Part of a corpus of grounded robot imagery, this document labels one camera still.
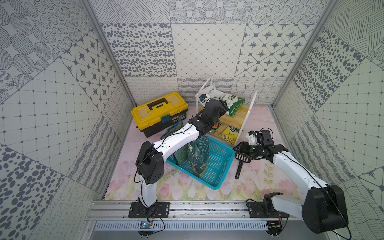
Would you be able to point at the aluminium mounting rail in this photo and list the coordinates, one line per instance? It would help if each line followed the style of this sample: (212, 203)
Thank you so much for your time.
(179, 210)

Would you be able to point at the white green fertilizer bag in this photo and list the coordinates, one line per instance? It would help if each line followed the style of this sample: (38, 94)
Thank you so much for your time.
(233, 102)

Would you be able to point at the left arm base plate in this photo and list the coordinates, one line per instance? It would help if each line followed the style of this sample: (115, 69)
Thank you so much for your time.
(157, 210)

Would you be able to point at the teal plastic basket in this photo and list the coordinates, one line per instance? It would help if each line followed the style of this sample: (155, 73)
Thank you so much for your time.
(220, 159)

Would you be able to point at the dark green fertilizer bag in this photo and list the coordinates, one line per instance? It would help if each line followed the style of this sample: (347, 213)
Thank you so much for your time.
(198, 155)

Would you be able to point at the yellow flower fertilizer bag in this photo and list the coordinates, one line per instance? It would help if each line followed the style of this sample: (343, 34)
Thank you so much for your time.
(230, 135)

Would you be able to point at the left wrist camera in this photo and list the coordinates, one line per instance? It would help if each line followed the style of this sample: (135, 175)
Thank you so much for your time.
(203, 98)

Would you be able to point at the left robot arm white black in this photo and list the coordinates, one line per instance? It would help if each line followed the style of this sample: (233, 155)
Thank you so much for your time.
(151, 158)

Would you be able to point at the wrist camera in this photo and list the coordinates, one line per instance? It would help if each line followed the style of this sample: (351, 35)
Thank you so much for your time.
(203, 98)
(252, 138)

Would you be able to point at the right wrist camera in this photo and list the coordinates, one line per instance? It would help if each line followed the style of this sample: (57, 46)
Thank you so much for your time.
(252, 138)

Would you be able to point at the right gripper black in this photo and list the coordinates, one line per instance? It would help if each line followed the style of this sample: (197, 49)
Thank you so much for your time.
(243, 149)

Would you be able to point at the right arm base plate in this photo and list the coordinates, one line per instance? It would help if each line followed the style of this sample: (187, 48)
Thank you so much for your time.
(257, 210)

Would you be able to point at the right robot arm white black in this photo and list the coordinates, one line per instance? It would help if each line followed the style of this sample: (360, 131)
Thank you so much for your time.
(324, 207)

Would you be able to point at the black slotted scoop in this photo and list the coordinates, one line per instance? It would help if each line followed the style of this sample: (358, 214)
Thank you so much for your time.
(243, 159)

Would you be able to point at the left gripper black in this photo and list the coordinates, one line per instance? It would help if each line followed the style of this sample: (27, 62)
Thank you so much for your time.
(214, 100)

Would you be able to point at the green fruit picture bag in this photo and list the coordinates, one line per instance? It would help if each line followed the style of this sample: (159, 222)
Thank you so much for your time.
(215, 127)

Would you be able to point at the yellow black toolbox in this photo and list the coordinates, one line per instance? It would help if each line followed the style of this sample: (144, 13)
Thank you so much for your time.
(160, 114)

